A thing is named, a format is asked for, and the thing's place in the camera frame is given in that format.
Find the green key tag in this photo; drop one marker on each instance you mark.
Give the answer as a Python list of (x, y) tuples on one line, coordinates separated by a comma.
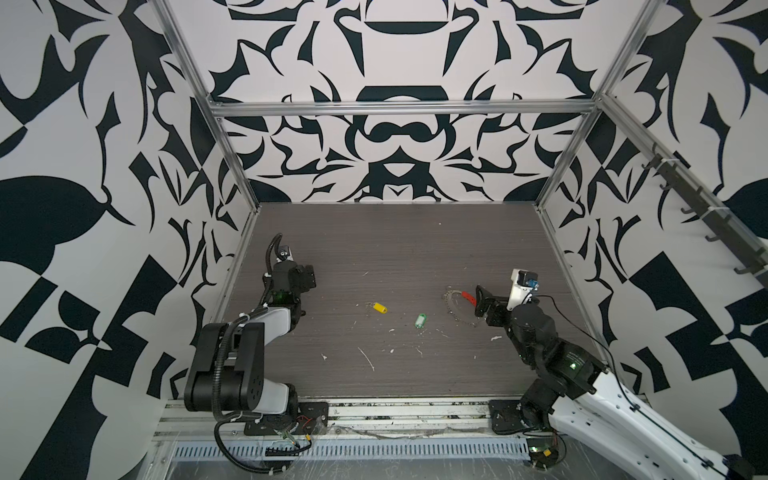
[(420, 321)]

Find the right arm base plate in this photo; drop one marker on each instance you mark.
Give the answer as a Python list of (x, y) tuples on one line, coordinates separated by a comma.
[(509, 417)]

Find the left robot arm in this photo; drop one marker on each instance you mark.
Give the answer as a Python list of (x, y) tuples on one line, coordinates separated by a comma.
[(227, 374)]

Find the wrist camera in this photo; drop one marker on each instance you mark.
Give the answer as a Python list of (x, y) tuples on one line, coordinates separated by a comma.
[(283, 253), (524, 286)]

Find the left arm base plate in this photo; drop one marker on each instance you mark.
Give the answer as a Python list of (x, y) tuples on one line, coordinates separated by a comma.
[(300, 418)]

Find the black wall hook rack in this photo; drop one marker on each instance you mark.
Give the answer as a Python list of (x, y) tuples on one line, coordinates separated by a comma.
[(723, 223)]

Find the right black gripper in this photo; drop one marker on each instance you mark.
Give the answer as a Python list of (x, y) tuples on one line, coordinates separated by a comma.
[(499, 306)]

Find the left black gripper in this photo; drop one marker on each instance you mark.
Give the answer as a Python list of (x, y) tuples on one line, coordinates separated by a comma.
[(305, 278)]

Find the red key tag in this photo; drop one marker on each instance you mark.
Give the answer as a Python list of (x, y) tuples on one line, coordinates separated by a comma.
[(469, 297)]

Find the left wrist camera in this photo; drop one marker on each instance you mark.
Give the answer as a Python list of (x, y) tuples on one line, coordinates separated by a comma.
[(283, 253)]

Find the white cable duct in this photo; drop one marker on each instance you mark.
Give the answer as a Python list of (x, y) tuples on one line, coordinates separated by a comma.
[(391, 449)]

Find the small electronics board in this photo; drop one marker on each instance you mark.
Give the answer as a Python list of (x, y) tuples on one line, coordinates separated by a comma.
[(546, 452)]

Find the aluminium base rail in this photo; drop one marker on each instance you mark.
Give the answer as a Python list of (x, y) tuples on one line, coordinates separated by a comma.
[(378, 416)]

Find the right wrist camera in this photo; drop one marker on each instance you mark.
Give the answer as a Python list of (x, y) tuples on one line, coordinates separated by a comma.
[(524, 286)]

